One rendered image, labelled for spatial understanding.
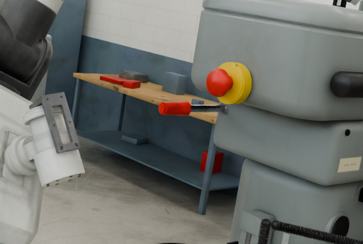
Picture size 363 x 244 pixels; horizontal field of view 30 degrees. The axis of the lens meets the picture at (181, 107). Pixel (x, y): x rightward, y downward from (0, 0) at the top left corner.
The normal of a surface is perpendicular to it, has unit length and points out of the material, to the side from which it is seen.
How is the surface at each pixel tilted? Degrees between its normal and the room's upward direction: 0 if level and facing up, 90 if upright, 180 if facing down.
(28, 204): 57
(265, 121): 90
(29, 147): 90
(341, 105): 90
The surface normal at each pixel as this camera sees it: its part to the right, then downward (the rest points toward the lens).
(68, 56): 0.69, 0.22
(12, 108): 0.78, -0.34
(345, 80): -0.71, 0.00
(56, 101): 0.55, -0.30
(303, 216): -0.31, 0.11
